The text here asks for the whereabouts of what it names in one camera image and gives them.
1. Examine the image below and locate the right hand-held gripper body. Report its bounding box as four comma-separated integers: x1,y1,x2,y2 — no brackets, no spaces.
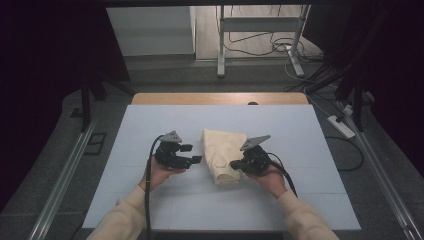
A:
237,134,272,176

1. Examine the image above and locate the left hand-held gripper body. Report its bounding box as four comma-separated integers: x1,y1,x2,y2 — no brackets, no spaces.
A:
153,130,195,170

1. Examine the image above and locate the cream cloth garment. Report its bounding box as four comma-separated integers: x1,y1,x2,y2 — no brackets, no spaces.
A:
201,128,250,185

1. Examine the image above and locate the person's left hand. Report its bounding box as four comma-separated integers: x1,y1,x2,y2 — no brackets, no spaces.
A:
137,156,188,193

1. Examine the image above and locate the person's right hand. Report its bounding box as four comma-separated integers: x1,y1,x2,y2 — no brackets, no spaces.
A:
247,164,289,200

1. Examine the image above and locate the wooden table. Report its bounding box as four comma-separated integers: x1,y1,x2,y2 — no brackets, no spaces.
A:
131,91,310,106

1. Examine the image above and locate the white foam board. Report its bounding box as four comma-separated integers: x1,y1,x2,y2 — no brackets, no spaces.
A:
81,104,362,232

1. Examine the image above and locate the white power strip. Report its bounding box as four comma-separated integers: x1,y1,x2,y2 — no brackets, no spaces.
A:
326,114,357,140

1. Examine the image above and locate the black metal stand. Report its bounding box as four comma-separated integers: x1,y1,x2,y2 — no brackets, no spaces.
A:
304,49,369,132
79,63,136,133

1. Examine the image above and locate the white metal stand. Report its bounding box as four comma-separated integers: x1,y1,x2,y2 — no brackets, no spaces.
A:
216,4,313,80

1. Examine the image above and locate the dark curtain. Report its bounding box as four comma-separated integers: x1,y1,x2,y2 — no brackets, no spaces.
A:
301,0,424,178
0,0,131,214

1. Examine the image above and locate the right hand-held gripper black cable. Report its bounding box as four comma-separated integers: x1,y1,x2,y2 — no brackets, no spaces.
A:
267,152,299,198

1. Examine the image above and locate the hand-held gripper black cable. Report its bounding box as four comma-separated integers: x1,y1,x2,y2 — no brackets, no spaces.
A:
267,152,299,198
143,134,167,240

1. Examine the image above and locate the left hand-held gripper black cable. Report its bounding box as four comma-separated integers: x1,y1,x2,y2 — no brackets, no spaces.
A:
143,134,167,240

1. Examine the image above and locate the black looped floor cable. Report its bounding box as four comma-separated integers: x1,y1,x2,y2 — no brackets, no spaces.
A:
324,134,365,173

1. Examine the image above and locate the aluminium floor rail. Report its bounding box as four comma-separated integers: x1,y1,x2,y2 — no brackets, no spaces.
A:
27,119,98,240
345,116,424,240

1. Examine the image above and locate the tangle of floor cables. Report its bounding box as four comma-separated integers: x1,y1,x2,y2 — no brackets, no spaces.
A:
223,29,325,65

